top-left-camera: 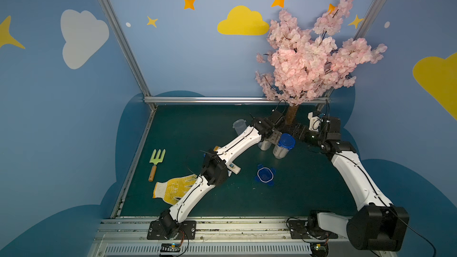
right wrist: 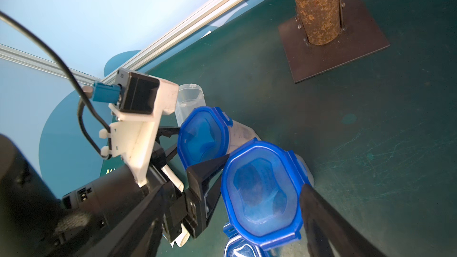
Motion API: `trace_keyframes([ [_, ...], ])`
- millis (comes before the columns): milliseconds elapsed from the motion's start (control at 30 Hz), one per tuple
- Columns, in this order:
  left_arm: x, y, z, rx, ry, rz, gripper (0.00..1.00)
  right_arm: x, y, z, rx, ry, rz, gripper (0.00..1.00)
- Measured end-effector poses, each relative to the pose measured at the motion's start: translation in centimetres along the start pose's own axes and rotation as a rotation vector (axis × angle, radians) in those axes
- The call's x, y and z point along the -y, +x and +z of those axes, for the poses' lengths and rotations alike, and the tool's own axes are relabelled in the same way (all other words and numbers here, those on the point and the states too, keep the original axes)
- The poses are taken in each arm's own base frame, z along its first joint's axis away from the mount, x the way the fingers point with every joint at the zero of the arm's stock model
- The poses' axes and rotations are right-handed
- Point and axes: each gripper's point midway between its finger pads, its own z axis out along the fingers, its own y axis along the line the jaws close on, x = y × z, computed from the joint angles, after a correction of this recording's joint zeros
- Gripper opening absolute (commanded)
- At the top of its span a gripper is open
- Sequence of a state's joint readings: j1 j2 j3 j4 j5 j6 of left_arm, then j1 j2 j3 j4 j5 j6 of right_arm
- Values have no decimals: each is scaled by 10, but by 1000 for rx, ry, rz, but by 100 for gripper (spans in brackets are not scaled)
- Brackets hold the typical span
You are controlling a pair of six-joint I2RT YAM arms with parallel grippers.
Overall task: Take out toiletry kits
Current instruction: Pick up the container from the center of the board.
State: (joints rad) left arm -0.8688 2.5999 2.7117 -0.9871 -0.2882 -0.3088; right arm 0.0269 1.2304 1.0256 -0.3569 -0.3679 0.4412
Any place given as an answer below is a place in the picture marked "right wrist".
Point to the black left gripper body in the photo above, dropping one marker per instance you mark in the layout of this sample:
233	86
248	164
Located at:
159	174

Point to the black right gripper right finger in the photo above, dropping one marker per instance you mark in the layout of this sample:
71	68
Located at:
328	232

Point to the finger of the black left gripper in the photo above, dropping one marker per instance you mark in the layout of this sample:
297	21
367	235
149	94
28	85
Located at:
203	193
167	131

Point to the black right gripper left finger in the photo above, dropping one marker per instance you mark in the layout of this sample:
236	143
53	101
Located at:
134	219

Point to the clear blue-lid container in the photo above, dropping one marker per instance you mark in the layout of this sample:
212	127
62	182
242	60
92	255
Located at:
190	96
261	184
209	133

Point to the blue container lid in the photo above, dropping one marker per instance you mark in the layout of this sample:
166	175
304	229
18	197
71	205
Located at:
237	246

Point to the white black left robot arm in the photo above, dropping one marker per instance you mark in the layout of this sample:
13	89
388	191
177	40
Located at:
34	223

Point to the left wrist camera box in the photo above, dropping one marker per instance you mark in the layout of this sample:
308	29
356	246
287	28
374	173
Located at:
138	102

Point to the horizontal aluminium back rail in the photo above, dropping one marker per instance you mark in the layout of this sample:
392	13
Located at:
204	15

